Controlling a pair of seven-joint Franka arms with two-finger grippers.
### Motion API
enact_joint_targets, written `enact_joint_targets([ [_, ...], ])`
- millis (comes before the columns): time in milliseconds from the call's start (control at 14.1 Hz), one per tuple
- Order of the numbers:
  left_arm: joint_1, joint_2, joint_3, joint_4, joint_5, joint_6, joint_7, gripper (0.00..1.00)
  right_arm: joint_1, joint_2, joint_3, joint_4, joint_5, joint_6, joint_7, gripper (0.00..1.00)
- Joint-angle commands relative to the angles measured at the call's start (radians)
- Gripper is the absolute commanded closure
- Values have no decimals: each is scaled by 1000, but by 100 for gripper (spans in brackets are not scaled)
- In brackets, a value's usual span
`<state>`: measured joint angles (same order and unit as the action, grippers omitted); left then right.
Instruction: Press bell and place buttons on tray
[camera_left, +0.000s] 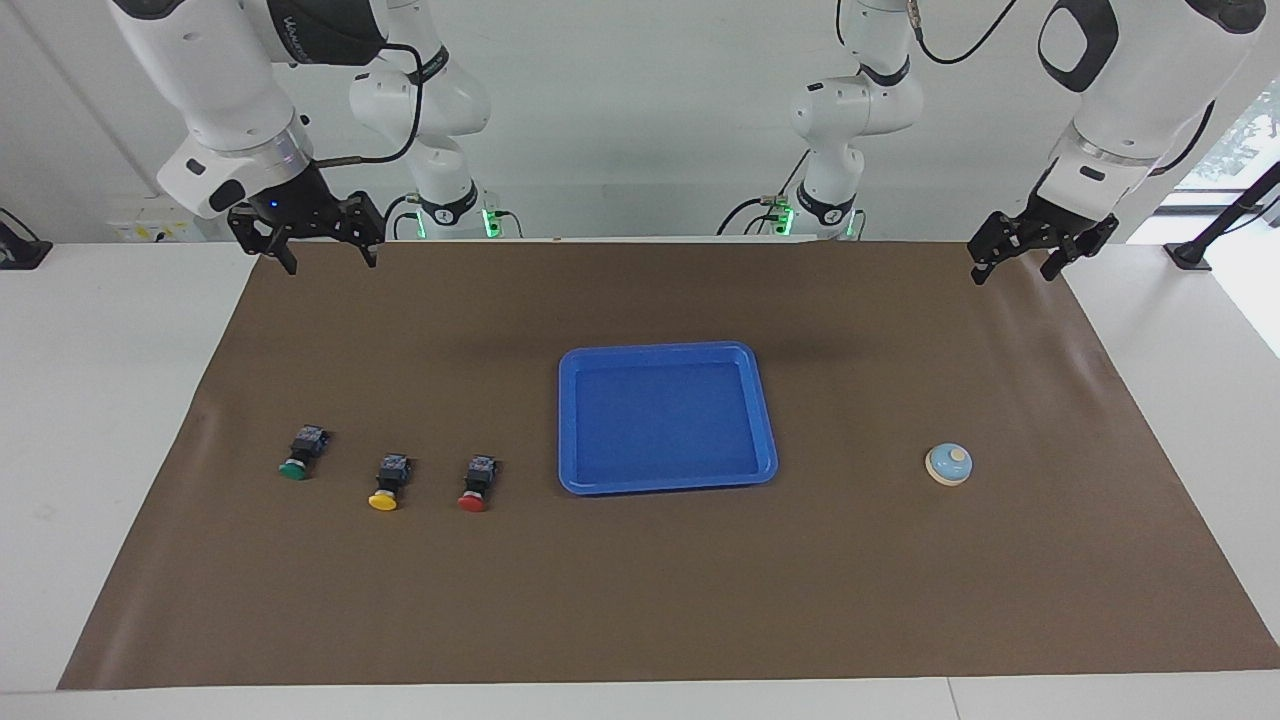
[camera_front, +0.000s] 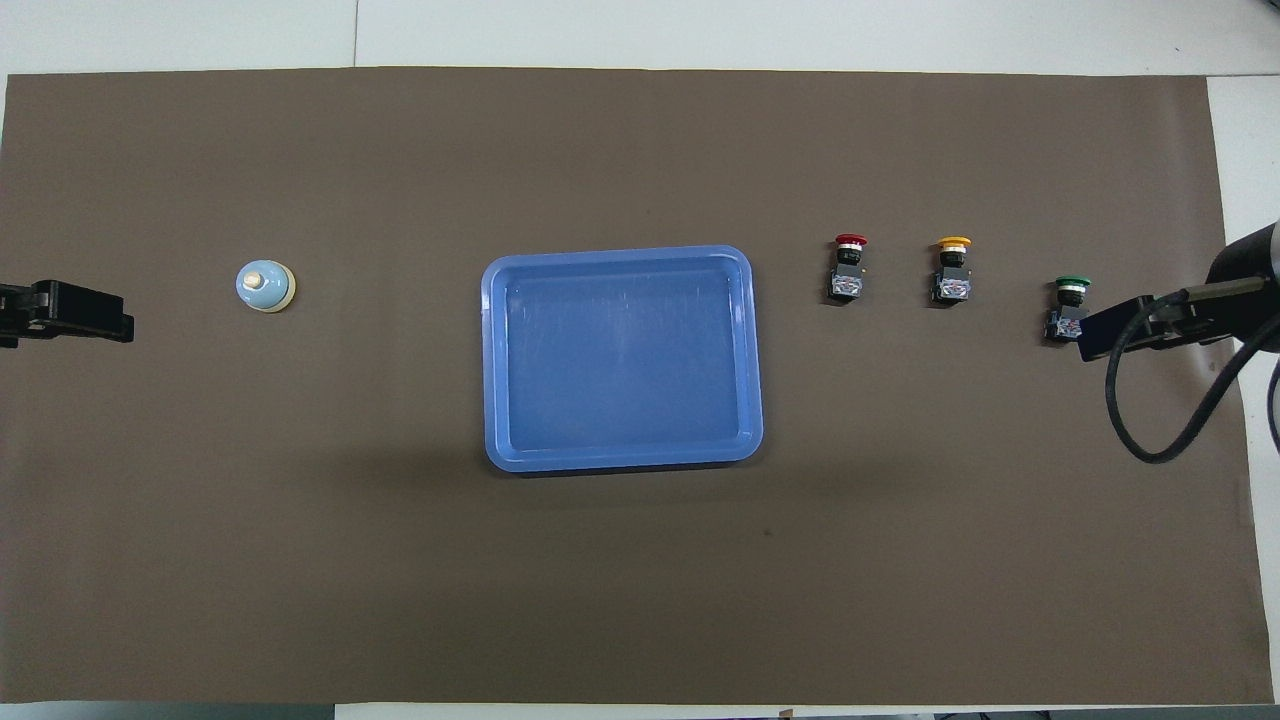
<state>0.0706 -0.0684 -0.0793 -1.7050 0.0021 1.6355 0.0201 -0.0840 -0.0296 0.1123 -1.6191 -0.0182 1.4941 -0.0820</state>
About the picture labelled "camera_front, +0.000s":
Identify blue plastic tray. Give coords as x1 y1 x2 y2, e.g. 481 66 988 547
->
481 245 764 474

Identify light blue bell knob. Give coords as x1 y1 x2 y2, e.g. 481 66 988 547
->
236 259 297 315

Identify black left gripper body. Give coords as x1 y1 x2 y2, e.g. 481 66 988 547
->
0 279 136 350

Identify brown table mat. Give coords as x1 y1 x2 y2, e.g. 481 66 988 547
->
0 67 1276 706

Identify red mushroom push button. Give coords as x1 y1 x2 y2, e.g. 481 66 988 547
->
827 233 869 305

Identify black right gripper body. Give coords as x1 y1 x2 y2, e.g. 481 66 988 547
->
1076 218 1280 363

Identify green mushroom push button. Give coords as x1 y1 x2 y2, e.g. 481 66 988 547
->
1044 277 1092 347

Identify yellow mushroom push button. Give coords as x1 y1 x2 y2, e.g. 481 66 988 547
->
930 236 973 305

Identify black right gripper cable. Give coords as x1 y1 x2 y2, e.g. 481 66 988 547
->
1104 283 1280 464

